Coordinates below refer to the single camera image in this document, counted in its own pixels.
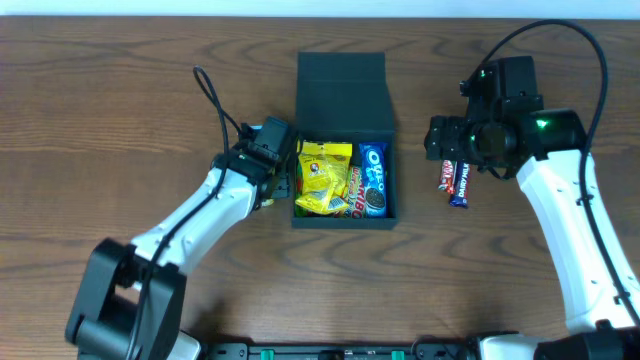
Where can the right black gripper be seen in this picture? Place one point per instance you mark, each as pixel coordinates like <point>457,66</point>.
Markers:
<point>439,142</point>

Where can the yellow snack bag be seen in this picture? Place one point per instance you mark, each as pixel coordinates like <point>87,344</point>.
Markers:
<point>323,175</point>

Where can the black mounting rail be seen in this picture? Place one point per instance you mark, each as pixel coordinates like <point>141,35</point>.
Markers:
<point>418,351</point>

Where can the yellow Mentos bottle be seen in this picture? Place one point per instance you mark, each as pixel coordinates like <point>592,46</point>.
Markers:
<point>266,202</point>

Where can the dark green gift box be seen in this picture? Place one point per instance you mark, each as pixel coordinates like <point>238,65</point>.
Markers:
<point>344,97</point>

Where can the Haribo sour worms bag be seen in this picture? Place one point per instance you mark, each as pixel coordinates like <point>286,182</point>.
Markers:
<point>353,195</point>

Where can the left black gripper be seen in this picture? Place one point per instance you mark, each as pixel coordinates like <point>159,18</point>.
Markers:
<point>282,182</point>

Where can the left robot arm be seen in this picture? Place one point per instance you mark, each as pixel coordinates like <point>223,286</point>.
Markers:
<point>130,300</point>

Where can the red KitKat bar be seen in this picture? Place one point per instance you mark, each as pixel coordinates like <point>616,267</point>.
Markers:
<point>447,176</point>

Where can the purple Dairy Milk bar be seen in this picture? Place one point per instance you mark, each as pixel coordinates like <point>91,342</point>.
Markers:
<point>459,197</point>

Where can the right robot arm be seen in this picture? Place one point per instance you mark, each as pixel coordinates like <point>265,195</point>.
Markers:
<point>543,151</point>

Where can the blue Oreo cookie pack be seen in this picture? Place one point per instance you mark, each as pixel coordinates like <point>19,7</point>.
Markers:
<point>373,165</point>

